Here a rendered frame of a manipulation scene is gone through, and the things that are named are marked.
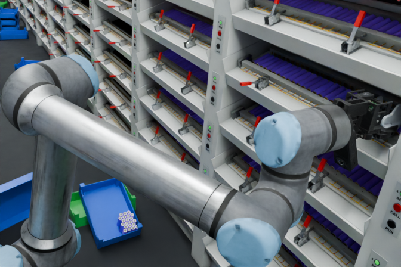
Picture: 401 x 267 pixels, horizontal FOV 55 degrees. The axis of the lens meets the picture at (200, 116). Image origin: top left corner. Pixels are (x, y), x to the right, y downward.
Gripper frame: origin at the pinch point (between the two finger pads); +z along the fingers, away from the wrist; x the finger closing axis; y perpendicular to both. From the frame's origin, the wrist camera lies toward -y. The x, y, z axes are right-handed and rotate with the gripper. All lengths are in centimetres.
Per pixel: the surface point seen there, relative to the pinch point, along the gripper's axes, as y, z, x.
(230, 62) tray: -3, -6, 54
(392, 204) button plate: -13.5, -8.0, -10.2
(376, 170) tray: -9.2, -6.9, -4.1
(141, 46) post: -18, -6, 124
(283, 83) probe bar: -2.6, -3.3, 31.5
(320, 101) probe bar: -2.3, -3.3, 17.8
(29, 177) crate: -76, -62, 122
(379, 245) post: -24.6, -7.7, -10.5
